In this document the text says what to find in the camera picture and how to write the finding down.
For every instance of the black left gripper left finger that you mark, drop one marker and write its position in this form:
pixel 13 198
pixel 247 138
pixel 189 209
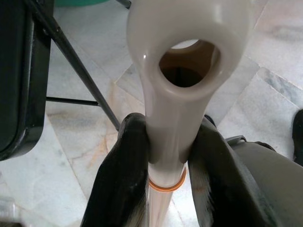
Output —
pixel 118 179

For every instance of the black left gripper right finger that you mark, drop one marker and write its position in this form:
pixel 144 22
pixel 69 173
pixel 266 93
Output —
pixel 213 175

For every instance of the black shoe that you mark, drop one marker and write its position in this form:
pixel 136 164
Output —
pixel 298 137

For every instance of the black folding chair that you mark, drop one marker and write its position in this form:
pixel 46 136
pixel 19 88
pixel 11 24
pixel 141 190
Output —
pixel 21 78

